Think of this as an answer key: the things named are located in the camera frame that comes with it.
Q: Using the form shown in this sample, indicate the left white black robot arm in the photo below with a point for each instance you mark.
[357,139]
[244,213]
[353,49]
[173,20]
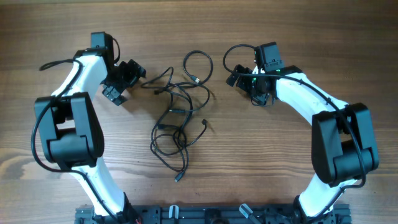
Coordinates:
[67,136]

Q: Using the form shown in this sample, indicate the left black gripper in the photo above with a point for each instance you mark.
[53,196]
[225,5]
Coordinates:
[135,72]

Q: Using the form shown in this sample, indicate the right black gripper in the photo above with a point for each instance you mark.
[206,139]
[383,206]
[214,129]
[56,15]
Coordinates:
[260,99]

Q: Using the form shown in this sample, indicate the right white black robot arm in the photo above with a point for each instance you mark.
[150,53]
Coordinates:
[343,148]

